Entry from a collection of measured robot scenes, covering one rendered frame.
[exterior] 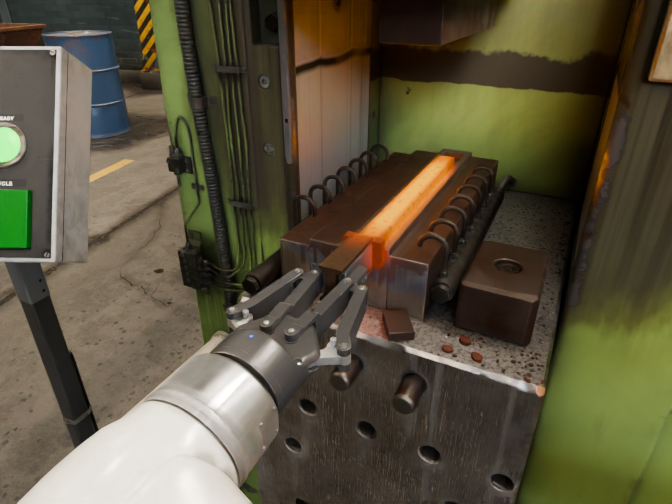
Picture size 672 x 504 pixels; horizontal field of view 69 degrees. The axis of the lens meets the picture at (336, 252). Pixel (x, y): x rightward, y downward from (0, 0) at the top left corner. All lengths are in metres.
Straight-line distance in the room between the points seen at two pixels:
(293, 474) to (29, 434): 1.26
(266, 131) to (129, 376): 1.40
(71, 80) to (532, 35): 0.72
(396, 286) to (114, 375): 1.57
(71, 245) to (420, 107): 0.67
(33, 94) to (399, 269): 0.52
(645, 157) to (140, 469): 0.56
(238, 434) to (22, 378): 1.86
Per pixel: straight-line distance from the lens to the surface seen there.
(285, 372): 0.39
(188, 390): 0.36
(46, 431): 1.93
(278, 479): 0.86
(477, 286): 0.56
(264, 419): 0.37
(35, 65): 0.78
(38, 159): 0.74
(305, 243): 0.63
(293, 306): 0.47
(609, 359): 0.76
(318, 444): 0.74
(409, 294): 0.59
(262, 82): 0.77
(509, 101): 0.98
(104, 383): 2.02
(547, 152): 0.99
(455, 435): 0.62
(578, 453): 0.88
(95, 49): 5.11
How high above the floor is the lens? 1.27
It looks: 29 degrees down
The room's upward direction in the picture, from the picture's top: straight up
